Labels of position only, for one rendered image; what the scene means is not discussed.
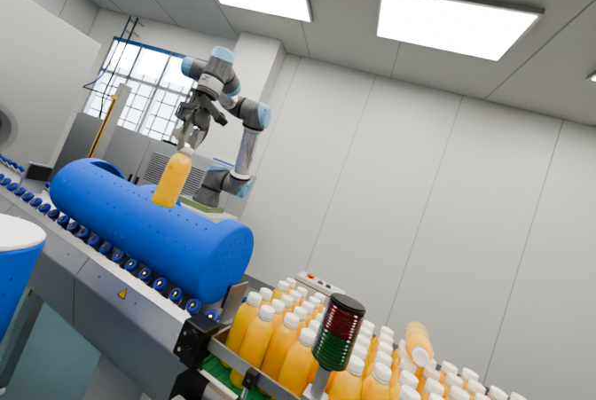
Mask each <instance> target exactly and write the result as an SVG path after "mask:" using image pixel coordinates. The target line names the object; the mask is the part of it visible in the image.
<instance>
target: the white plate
mask: <svg viewBox="0 0 596 400"><path fill-rule="evenodd" d="M45 237H46V234H45V232H44V230H43V229H42V228H40V227H39V226H37V225H36V224H33V223H30V222H29V221H26V220H23V219H20V218H18V217H14V216H8V215H3V214H0V252H3V251H13V250H20V249H25V248H29V247H33V246H36V245H38V244H40V243H42V242H43V241H44V239H45Z"/></svg>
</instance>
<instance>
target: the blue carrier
mask: <svg viewBox="0 0 596 400"><path fill-rule="evenodd" d="M156 187H157V185H155V184H145V185H141V186H137V185H135V184H132V183H131V182H129V181H127V180H125V179H124V176H123V174H122V173H121V171H120V170H119V169H118V168H117V167H115V166H114V165H113V164H111V163H108V162H106V161H103V160H100V159H95V158H86V159H80V160H77V161H73V162H71V163H69V164H67V165H66V166H65V167H64V168H62V169H61V170H60V171H59V172H58V173H57V175H56V176H55V177H54V178H53V180H52V182H51V187H50V198H51V202H52V204H53V205H54V207H55V208H56V209H59V210H60V212H62V213H63V214H65V215H67V216H69V217H70V218H72V219H73V220H75V221H76V222H78V223H79V224H80V225H82V226H84V227H85V228H88V229H90V231H92V232H93V233H95V234H97V235H99V236H100V237H101V238H102V239H104V240H105V241H107V242H109V243H112V244H113V245H114V246H115V247H117V248H118V249H120V250H121V251H124V252H125V253H126V254H127V255H129V256H130V257H132V258H134V259H137V260H138V261H139V262H140V263H142V264H143V265H144V266H145V267H147V268H150V269H152V270H153V271H154V272H155V273H157V274H158V275H160V276H162V277H163V278H166V279H167V280H168V281H169V282H170V283H172V284H174V285H175V286H177V287H181V288H182V289H183V290H184V291H185V292H186V293H188V294H189V295H191V296H192V297H194V298H197V299H199V300H200V301H201V302H202V303H205V304H212V303H215V302H219V301H220V300H222V299H223V298H224V296H225V293H226V291H227V288H228V286H230V285H233V284H236V283H239V281H240V279H241V278H242V276H243V274H244V272H245V271H246V269H247V266H248V264H249V261H250V259H251V256H252V253H253V248H254V235H253V233H252V231H251V230H250V228H249V227H247V226H245V225H244V224H241V223H239V222H237V221H234V220H231V219H228V220H223V221H222V222H219V223H218V224H216V223H214V222H212V221H210V220H208V219H206V218H204V217H202V216H199V215H197V214H195V213H193V212H192V211H190V210H187V209H185V208H182V207H181V203H180V200H179V199H177V202H176V205H175V206H174V207H173V208H165V207H162V206H160V205H157V204H155V203H153V202H151V198H152V196H153V193H154V191H155V190H156Z"/></svg>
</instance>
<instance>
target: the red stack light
mask: <svg viewBox="0 0 596 400"><path fill-rule="evenodd" d="M364 318H365V315H363V316H356V315H352V314H349V313H348V312H346V311H344V310H341V309H339V308H338V307H336V306H335V305H334V304H333V303H332V302H331V299H330V298H329V299H328V303H327V305H326V307H325V312H324V314H323V317H322V319H321V322H322V325H323V326H324V328H325V329H326V330H327V331H329V332H330V333H332V334H334V335H335V336H337V337H339V338H342V339H343V340H347V341H354V340H356V339H357V337H358V334H359V331H360V329H361V326H362V324H363V321H364Z"/></svg>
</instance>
